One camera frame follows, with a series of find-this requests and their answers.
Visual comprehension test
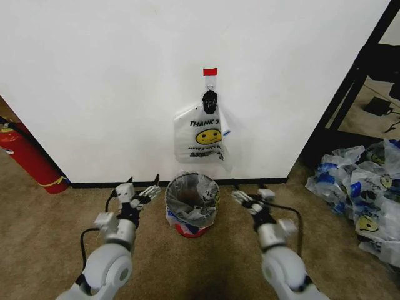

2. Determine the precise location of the red fire extinguisher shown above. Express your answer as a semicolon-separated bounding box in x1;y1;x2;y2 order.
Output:
0;116;71;195

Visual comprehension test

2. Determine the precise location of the black power adapter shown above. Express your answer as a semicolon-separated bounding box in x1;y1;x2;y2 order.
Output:
363;96;394;118

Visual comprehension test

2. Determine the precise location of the red trash bin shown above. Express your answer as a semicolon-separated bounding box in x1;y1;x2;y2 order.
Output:
174;222;213;240

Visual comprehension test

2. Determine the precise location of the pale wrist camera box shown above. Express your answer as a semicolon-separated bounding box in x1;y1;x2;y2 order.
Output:
257;188;276;202
113;184;136;204

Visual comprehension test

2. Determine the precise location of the black metal shelf frame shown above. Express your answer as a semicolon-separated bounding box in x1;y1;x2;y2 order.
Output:
287;0;400;186

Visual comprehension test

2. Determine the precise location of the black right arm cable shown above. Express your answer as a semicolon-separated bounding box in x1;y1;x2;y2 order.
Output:
267;202;304;258

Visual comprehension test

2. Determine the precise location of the clear bin liner bag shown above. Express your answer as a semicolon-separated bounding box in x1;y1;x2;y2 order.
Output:
164;170;222;235

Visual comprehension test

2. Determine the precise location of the smiley thank you plastic bag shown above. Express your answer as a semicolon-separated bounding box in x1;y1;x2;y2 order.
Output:
172;99;235;173

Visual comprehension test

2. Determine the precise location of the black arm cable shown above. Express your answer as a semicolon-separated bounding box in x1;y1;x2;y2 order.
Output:
267;202;304;258
79;227;104;284

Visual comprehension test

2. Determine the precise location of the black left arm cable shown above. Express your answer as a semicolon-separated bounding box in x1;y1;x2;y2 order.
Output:
79;227;104;284

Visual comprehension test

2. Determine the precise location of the crumpled smiley plastic bag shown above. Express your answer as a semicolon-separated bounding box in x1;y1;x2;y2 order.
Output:
363;138;400;176
349;162;400;242

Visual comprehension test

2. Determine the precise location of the crumpled blue print plastic bag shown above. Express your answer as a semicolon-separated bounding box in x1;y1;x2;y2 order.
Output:
305;144;367;217

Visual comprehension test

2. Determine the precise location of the black adapter cable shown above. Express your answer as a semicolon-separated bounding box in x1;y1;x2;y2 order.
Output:
382;107;400;134

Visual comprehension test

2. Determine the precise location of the crumpled clear plastic bag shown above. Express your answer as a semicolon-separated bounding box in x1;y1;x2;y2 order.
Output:
357;237;400;267

